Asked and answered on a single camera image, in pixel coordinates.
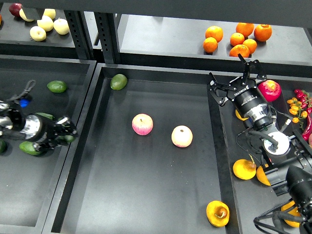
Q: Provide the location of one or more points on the pale yellow pink apple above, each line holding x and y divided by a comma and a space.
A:
182, 136

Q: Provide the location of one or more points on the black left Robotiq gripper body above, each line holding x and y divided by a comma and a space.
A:
47, 131

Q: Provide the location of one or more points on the yellow pear under right gripper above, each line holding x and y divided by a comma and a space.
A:
239, 116

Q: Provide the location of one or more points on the black shelf upright posts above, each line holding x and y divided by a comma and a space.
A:
106, 33

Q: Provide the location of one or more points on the dark green avocado upright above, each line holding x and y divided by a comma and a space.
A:
67, 138

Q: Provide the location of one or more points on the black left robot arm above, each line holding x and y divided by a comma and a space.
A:
14, 124

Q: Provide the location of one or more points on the pale yellow pear half hidden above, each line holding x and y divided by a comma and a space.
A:
24, 17

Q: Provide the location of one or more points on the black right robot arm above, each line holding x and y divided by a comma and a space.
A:
277, 137

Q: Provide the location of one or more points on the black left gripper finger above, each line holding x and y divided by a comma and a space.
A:
46, 146
65, 127

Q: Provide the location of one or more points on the red apple right tray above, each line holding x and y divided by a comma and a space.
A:
270, 90

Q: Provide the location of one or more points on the orange lower left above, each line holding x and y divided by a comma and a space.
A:
210, 45

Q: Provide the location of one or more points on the orange top middle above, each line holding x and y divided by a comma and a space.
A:
245, 29

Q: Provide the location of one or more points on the pale yellow pear middle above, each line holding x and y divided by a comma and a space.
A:
46, 23

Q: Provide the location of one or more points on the red chili pepper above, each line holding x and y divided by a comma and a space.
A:
308, 130

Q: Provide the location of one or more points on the black tray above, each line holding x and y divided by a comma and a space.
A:
28, 183
122, 183
247, 198

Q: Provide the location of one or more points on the pink red apple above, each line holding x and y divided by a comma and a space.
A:
142, 124

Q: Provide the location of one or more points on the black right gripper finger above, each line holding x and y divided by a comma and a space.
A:
214, 86
252, 71

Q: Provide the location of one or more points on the green avocado tray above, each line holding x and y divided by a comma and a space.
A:
57, 86
45, 115

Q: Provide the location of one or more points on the yellow pear in centre tray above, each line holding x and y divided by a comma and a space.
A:
218, 213

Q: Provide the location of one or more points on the orange top right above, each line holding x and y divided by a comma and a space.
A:
262, 32

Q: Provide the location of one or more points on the orange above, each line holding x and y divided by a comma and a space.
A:
262, 32
245, 29
241, 49
251, 44
215, 32
236, 39
210, 45

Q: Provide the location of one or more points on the orange centre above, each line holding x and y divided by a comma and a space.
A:
236, 39

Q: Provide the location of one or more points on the pale yellow pear front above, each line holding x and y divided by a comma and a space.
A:
37, 33

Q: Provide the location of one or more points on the orange right lower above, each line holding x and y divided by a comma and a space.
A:
251, 44

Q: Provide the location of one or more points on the black left tray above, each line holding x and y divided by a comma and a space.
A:
28, 183

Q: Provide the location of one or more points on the yellow pear right tray middle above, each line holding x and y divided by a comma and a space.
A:
245, 169

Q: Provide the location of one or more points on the green avocado at tray corner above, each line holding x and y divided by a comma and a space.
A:
118, 82

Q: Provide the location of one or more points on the dark red apple on shelf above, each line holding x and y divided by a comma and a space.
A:
15, 8

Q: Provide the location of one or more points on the cherry tomato bunch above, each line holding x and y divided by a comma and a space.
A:
300, 105

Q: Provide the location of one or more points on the orange top left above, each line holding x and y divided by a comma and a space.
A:
215, 32

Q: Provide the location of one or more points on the black centre tray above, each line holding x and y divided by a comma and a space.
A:
122, 183

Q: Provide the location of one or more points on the black right tray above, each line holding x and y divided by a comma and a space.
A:
247, 198

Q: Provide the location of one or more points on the pale yellow pear back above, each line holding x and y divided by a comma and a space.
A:
51, 13

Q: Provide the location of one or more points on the orange front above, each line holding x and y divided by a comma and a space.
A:
241, 49

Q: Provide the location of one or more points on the green avocado left tray top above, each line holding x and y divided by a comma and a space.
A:
57, 86

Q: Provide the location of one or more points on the yellow pear beside arm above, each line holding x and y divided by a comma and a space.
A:
260, 175

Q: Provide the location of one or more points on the green avocado left tray upper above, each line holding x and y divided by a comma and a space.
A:
45, 115

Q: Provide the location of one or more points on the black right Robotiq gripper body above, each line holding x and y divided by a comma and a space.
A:
246, 97

